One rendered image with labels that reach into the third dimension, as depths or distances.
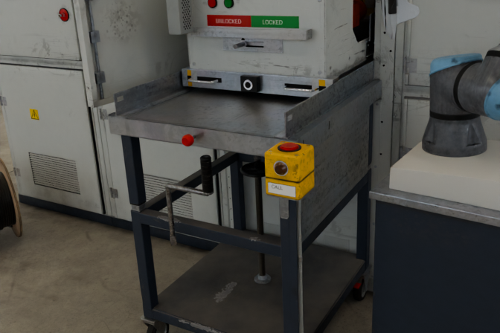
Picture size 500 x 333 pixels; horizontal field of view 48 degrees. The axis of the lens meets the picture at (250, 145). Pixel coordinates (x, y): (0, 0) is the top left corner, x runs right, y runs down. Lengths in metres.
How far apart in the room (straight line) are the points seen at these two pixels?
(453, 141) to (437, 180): 0.13
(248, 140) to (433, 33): 0.75
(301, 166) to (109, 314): 1.35
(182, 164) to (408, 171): 1.36
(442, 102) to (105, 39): 1.07
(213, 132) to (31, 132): 1.76
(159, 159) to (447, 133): 1.49
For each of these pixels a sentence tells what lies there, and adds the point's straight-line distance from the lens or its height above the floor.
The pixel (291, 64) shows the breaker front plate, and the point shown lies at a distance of 1.73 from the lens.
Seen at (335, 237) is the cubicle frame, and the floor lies 0.21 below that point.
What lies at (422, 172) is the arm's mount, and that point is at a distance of 1.33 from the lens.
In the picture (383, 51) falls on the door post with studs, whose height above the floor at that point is 0.95.
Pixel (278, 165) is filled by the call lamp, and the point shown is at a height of 0.88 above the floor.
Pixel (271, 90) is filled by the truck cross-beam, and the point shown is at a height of 0.88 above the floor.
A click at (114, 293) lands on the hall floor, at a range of 2.44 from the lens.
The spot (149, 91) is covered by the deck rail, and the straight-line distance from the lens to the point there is 1.82.
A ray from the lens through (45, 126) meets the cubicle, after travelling 3.04.
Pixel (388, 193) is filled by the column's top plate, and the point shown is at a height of 0.75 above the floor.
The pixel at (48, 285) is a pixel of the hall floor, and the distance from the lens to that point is 2.59.
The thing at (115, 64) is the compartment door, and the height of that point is 0.95.
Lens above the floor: 1.30
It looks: 19 degrees down
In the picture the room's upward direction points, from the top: 3 degrees counter-clockwise
